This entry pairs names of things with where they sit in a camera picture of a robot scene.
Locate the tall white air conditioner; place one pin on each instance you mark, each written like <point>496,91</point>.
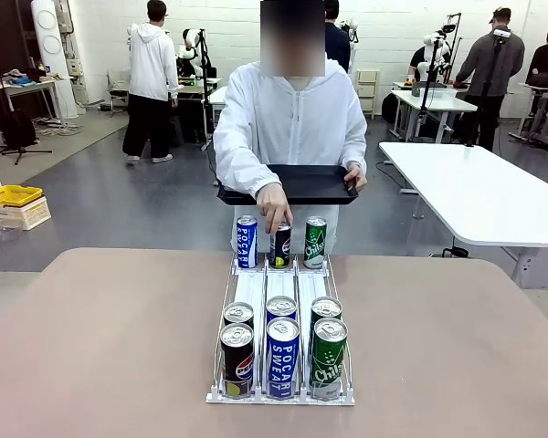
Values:
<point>50,50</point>

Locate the bystander white hoodie black trousers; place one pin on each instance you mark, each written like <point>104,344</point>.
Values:
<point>150,68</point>

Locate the person's right hand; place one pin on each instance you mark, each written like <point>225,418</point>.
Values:
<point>271,201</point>

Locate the white drawer cabinet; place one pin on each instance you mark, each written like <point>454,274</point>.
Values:
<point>367,93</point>

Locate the yellow crate lid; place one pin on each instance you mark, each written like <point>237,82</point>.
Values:
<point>11,195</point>

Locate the white folding crate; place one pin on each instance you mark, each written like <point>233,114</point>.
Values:
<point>25,216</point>

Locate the white can dispenser rack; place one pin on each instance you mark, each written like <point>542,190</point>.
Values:
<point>281,285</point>

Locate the bystander in dark navy top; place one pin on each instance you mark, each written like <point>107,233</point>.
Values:
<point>338,45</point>

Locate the white desk with grey legs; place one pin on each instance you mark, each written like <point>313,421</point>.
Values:
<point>431,102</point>

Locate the person's left hand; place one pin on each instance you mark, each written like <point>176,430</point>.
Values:
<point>356,175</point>

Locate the clear plastic bowl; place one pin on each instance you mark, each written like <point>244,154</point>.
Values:
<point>0,232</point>

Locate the person's right forearm white sleeve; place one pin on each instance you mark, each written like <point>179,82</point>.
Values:
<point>237,175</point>

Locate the cluttered white work desk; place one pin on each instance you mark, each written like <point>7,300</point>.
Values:
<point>23,86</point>

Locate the slim green Chilsung can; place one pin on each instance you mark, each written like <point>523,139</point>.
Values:
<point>315,244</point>

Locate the person's left forearm white sleeve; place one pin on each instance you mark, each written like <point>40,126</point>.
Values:
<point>354,150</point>

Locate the green Chilsung cider can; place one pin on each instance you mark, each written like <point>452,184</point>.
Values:
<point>329,362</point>
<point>326,307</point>

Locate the black floor tripod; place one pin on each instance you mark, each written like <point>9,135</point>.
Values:
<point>20,137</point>

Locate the black plastic serving tray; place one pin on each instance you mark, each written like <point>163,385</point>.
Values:
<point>310,184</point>

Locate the slim black Pepsi can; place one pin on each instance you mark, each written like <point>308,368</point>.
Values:
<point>281,248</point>

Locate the person in white hoodie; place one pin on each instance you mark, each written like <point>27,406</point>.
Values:
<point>292,123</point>

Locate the white background robot with stand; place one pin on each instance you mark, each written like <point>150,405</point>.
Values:
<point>434,55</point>

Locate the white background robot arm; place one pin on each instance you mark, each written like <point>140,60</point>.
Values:
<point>189,48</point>

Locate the large white table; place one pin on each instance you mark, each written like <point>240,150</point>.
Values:
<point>484,191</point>

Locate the bystander grey jacket black cap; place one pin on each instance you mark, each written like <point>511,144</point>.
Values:
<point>493,73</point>

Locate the slim blue Pocari Sweat can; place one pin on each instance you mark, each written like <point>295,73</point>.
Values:
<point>247,242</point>

